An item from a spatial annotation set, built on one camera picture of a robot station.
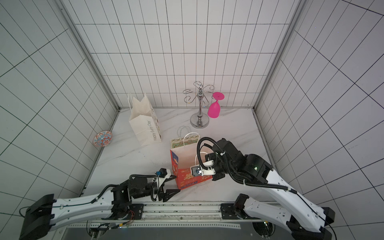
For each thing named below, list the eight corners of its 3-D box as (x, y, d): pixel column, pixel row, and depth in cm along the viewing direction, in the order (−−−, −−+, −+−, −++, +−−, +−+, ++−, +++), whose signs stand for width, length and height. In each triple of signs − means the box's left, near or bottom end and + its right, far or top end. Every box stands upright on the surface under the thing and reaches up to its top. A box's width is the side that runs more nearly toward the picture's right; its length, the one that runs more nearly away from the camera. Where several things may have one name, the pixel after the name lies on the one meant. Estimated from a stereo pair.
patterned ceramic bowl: (93, 147, 99) (90, 143, 95) (99, 135, 105) (96, 131, 102) (109, 147, 99) (106, 143, 95) (114, 135, 105) (111, 131, 102)
